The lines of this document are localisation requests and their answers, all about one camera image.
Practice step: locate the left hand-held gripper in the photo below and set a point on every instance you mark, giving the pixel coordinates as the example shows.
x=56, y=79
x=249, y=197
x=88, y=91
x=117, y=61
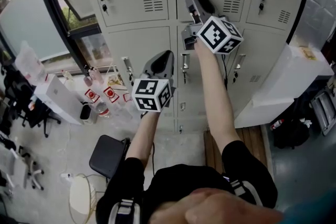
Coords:
x=148, y=94

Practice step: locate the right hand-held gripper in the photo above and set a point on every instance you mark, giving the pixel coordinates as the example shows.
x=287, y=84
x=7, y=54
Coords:
x=218, y=34

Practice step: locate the beige metal locker cabinet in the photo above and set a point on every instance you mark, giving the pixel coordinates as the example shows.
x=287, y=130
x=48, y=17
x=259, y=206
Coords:
x=141, y=47

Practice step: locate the person's right forearm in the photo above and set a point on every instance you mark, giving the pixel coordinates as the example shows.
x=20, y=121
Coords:
x=218, y=102

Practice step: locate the person's left forearm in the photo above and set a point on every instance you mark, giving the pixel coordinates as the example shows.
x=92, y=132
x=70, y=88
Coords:
x=141, y=139

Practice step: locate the white box cabinet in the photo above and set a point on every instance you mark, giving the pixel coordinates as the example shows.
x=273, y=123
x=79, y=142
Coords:
x=275, y=81

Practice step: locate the clear water jug red cap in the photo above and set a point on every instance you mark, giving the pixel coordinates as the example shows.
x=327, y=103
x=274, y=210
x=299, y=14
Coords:
x=127, y=97
x=110, y=94
x=92, y=95

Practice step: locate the pink pump bottle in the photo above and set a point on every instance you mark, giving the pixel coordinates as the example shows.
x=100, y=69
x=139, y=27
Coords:
x=88, y=78
x=97, y=76

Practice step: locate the clear bottle red label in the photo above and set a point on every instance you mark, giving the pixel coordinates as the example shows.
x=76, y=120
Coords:
x=103, y=112

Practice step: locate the white water dispenser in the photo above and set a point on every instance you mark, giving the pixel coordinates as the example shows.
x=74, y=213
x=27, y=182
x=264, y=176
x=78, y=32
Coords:
x=61, y=99

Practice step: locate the black folding chair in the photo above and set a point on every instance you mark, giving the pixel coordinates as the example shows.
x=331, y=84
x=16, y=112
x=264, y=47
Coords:
x=106, y=157

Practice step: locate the wooden slat bench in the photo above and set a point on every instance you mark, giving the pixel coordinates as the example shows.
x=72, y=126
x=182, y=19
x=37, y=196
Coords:
x=254, y=139

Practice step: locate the person's black striped shirt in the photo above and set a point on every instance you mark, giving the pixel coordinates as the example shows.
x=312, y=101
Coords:
x=183, y=183

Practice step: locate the red and white bottle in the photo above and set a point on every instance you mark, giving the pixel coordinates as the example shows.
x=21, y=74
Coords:
x=277, y=124

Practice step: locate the yellow printed packet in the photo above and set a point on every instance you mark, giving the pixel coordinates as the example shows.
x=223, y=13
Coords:
x=307, y=53

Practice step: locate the clear dispenser water bottle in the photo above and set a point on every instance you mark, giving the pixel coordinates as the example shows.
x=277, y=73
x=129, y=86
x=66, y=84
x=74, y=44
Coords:
x=29, y=63

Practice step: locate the black office chair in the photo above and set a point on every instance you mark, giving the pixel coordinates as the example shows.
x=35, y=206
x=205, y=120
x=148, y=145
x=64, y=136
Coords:
x=34, y=115

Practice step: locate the white power strip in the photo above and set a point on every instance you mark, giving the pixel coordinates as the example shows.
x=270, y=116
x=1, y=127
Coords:
x=67, y=176

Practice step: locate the black backpack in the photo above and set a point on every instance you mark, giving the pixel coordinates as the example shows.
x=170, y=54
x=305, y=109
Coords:
x=291, y=136

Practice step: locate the person's face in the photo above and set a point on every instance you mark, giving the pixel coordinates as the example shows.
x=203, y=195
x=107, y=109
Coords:
x=210, y=209

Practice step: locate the crumpled white tissue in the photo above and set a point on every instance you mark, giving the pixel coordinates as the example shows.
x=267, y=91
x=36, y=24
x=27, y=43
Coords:
x=306, y=122

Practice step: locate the grey office chair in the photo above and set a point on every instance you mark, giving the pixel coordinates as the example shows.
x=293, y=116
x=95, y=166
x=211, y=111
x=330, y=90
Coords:
x=31, y=170

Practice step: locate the grey folded hand cart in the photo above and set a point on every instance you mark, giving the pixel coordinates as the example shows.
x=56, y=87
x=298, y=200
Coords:
x=324, y=110

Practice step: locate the teal headset edge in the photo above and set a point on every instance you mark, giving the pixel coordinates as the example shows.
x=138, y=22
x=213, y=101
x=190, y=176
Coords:
x=315, y=213

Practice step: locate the black window frame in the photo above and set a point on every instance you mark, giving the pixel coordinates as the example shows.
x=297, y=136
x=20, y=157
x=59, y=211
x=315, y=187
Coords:
x=86, y=30

